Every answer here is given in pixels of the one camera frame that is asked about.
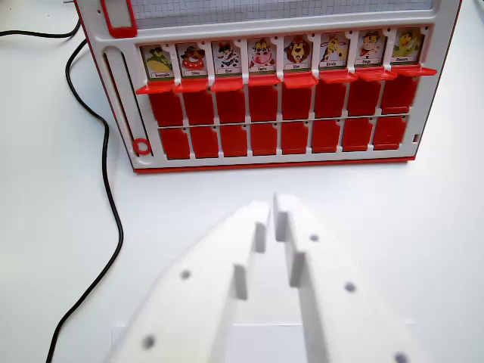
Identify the red and white game board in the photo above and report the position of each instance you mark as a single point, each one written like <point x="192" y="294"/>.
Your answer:
<point x="427" y="113"/>

